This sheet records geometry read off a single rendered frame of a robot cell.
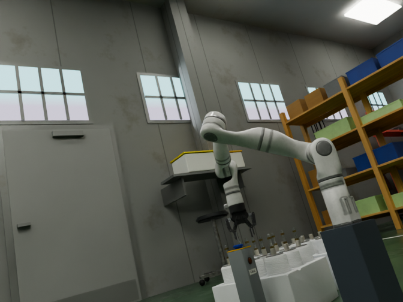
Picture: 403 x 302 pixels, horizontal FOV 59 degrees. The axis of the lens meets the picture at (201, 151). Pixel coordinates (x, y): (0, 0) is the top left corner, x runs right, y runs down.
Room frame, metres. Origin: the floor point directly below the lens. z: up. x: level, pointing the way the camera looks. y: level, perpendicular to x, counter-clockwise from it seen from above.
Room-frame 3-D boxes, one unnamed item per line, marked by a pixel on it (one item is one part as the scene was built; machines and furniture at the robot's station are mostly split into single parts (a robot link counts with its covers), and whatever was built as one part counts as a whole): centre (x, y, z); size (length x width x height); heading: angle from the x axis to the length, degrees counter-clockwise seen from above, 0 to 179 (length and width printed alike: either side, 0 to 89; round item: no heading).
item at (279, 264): (1.56, -0.18, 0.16); 0.10 x 0.10 x 0.18
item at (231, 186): (1.64, -0.10, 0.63); 0.09 x 0.07 x 0.15; 87
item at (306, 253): (1.75, -0.33, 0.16); 0.10 x 0.10 x 0.18
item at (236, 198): (1.65, -0.09, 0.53); 0.11 x 0.09 x 0.06; 9
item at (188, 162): (4.42, 0.14, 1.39); 0.46 x 0.38 x 0.26; 126
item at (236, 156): (4.71, -0.26, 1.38); 0.42 x 0.35 x 0.24; 126
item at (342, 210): (1.34, -0.44, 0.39); 0.09 x 0.09 x 0.17; 36
